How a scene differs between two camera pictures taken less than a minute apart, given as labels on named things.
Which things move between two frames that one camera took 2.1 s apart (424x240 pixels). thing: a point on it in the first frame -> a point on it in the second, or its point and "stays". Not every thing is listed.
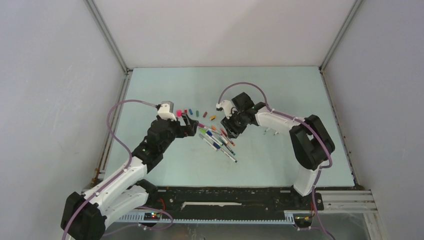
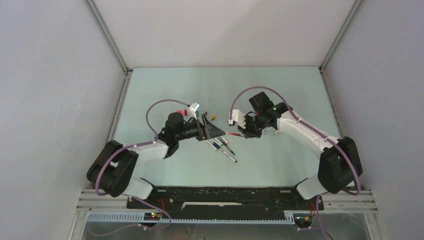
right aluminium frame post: [356, 4] stays
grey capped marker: [204, 139] stays
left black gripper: [188, 129] -> [204, 133]
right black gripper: [232, 132] -> [247, 132]
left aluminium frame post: [109, 37] stays
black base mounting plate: [231, 200] stays
